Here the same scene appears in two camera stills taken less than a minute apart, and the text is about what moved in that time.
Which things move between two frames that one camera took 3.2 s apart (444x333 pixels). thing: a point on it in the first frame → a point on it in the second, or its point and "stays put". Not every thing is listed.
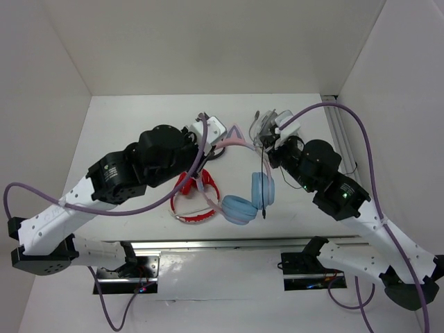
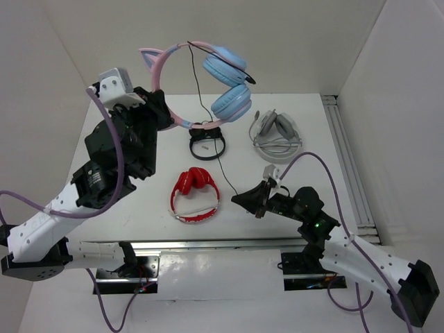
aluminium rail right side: (348, 166) stays put
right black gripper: (273, 151) → (257, 198)
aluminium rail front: (279, 245) stays put
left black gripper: (190, 139) → (155, 105)
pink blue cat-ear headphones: (238, 209) → (225, 66)
